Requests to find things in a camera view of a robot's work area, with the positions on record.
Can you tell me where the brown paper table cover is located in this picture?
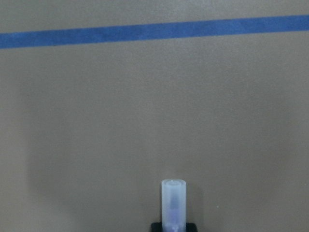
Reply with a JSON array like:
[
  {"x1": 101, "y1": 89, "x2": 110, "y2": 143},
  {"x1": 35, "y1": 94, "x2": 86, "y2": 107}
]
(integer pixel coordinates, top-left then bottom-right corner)
[{"x1": 0, "y1": 0, "x2": 309, "y2": 232}]

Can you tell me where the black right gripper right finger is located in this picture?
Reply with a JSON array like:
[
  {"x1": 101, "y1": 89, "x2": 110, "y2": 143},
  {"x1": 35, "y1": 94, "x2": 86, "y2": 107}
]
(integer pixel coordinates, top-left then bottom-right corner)
[{"x1": 185, "y1": 223, "x2": 197, "y2": 232}]

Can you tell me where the purple highlighter pen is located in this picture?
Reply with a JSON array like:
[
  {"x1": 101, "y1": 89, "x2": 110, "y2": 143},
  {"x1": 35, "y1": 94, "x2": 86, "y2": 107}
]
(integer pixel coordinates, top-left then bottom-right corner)
[{"x1": 161, "y1": 179, "x2": 186, "y2": 232}]

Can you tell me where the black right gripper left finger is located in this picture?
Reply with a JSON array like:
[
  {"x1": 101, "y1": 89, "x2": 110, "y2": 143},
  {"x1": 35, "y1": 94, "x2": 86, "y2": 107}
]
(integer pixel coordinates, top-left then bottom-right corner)
[{"x1": 151, "y1": 222, "x2": 163, "y2": 232}]

